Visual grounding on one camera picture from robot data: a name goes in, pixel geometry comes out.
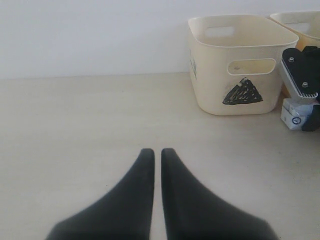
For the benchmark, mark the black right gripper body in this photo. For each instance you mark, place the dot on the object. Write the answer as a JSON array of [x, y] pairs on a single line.
[[312, 59]]

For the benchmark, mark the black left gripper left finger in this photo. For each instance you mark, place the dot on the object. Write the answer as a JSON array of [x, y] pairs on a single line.
[[124, 213]]

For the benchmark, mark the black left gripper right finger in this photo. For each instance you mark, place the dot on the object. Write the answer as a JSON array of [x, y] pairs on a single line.
[[193, 212]]

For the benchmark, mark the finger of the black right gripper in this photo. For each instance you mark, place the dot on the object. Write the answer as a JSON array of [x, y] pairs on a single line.
[[311, 117], [298, 76]]

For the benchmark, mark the white blue milk carton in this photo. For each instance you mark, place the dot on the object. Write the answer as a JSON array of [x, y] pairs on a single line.
[[294, 114]]

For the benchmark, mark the cream bin square mark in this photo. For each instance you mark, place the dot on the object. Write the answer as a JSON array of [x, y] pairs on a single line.
[[306, 25]]

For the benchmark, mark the cream bin triangle mark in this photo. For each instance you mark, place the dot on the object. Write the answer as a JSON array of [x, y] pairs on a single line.
[[234, 63]]

